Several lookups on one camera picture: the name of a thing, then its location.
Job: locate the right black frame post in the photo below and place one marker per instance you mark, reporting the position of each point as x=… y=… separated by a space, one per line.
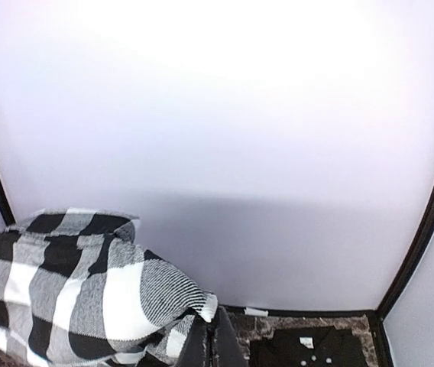
x=405 y=273

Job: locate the folded black shirt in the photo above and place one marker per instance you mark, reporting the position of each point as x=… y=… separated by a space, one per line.
x=319 y=346

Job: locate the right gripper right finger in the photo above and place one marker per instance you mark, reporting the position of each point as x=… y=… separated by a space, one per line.
x=226 y=351

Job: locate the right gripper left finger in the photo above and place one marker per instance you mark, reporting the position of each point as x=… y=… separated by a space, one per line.
x=197 y=350

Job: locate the black white plaid shirt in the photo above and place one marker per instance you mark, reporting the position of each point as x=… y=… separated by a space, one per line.
x=76 y=289

